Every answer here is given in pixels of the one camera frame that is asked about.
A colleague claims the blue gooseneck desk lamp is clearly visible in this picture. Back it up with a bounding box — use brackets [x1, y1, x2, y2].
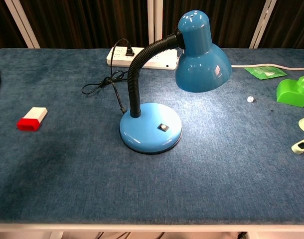
[119, 9, 233, 154]

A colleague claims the white eraser with red sleeve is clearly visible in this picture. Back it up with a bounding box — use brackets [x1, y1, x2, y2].
[16, 107, 48, 131]

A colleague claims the black curtain panel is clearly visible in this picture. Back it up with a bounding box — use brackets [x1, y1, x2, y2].
[0, 0, 28, 52]
[260, 0, 304, 49]
[161, 0, 267, 49]
[19, 0, 149, 49]

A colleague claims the blue fabric table cover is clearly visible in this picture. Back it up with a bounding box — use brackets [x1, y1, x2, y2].
[0, 47, 304, 226]

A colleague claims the white power strip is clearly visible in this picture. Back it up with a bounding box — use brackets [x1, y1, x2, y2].
[106, 46, 179, 71]

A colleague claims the green foil packet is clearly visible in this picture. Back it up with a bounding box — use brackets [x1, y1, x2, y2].
[243, 65, 288, 80]

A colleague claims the green toy building block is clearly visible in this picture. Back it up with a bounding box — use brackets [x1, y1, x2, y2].
[276, 76, 304, 108]

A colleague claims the white frame post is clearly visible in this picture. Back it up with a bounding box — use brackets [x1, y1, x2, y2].
[4, 0, 40, 49]
[249, 0, 277, 49]
[147, 0, 163, 48]

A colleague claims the black lamp power cord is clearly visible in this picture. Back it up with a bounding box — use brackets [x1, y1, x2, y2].
[81, 38, 136, 115]

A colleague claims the grey power strip cable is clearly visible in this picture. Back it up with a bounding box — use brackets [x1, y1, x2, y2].
[231, 63, 304, 71]

